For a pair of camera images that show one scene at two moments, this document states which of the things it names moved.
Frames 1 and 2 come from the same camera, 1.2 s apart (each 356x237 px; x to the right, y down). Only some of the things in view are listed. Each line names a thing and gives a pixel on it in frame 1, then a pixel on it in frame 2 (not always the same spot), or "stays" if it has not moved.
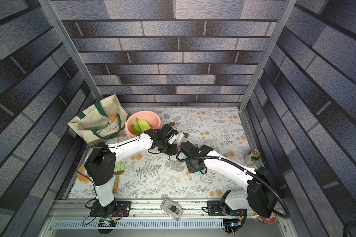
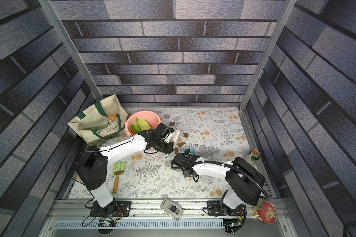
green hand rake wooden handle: (118, 170) stays
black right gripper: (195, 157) -> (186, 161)
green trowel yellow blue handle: (135, 130) stays
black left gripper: (173, 151) stays
